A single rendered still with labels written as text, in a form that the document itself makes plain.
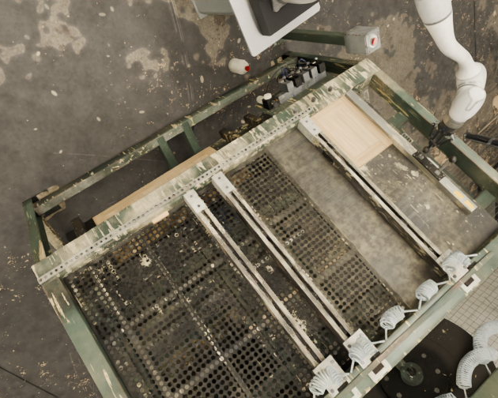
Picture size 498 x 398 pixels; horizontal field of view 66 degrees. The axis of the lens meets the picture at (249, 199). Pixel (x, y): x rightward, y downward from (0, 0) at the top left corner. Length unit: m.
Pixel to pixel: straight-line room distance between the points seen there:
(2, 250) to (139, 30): 1.64
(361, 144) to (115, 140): 1.58
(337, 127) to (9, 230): 2.13
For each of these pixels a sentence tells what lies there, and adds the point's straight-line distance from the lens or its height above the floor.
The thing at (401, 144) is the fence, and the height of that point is 1.27.
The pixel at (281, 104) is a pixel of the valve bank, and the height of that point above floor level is 0.75.
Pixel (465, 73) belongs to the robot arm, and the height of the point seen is 1.57.
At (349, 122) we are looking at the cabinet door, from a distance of 2.32.
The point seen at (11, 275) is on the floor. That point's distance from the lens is 3.02.
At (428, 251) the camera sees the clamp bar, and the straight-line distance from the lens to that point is 2.04.
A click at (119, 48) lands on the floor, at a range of 2.64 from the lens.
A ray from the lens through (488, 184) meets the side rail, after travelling 2.46.
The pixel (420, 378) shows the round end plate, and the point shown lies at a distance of 2.29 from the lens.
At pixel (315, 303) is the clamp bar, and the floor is 1.59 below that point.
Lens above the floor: 2.55
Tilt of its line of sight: 49 degrees down
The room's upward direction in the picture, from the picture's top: 126 degrees clockwise
